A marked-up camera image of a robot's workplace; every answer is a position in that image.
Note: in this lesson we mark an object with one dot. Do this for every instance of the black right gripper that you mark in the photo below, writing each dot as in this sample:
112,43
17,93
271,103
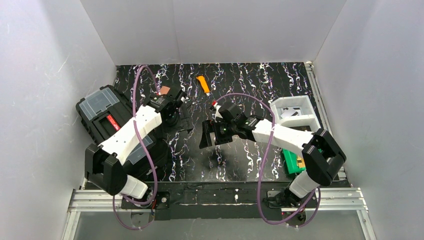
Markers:
214,135

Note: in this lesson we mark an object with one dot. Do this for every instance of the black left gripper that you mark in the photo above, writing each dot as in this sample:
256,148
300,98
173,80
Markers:
183,120

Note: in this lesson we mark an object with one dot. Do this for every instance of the white credit card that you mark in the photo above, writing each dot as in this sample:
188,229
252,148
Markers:
290,112

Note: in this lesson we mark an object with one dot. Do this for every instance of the black toolbox with clear lids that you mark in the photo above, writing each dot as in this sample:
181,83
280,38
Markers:
104,112

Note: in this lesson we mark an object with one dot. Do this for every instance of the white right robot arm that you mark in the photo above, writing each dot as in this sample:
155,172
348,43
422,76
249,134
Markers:
320,152

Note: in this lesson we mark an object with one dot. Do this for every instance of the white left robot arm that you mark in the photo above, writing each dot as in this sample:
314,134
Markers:
129,138

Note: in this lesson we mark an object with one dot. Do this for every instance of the gold card in green bin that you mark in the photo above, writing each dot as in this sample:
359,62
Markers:
300,162

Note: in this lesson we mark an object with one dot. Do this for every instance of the orange utility knife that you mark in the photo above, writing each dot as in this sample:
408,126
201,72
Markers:
202,80

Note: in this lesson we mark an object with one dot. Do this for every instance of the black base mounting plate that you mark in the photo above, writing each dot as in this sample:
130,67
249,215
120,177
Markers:
205,200

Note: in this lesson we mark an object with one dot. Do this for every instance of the white plastic bin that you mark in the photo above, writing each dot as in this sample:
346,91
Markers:
308,117

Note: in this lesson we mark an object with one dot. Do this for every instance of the green plastic bin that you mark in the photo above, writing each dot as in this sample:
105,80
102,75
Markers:
290,161

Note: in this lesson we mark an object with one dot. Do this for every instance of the aluminium frame rail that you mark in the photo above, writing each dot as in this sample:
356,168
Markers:
332,199

